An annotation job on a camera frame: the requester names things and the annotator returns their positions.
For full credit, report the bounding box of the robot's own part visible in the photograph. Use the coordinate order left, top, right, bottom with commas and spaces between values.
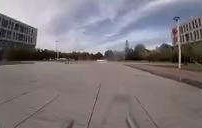
125, 116, 138, 128
62, 119, 75, 128

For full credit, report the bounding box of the lamp pole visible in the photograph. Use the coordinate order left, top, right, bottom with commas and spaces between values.
54, 39, 60, 61

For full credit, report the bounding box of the grey building with dark windows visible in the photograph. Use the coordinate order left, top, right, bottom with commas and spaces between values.
0, 8, 39, 62

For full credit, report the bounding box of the raised paved bed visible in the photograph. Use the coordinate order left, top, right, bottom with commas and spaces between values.
123, 62, 202, 93

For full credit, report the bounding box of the grey paved plaza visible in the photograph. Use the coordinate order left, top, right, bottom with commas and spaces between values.
0, 60, 202, 128

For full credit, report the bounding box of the pale building with window rows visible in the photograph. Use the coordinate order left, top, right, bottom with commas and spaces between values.
179, 11, 202, 65

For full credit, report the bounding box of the white pole with red banner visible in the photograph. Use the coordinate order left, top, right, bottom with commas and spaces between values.
171, 16, 183, 70

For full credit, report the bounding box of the row of trees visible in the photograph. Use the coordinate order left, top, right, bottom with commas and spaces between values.
4, 42, 202, 65

